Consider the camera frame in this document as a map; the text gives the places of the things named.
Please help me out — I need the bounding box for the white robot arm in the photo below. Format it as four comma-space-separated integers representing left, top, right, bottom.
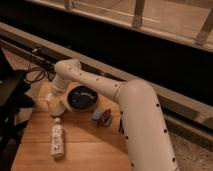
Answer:
49, 59, 180, 171

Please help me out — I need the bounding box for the red hair clip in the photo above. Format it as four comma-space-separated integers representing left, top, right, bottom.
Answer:
97, 109, 111, 127

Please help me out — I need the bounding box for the black white striped block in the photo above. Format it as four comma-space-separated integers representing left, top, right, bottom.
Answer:
119, 119, 123, 133

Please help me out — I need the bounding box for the black cable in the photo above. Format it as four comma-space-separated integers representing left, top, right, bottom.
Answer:
24, 47, 56, 85

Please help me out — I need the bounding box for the black stand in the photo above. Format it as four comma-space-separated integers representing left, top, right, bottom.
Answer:
0, 46, 36, 164

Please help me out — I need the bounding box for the dark blue bowl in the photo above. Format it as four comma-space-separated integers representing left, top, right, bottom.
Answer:
67, 86, 98, 110

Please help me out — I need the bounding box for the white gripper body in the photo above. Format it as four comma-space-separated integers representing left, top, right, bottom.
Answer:
49, 90, 66, 112

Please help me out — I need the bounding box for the white tube bottle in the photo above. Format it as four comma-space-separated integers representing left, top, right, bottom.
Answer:
51, 118, 64, 158

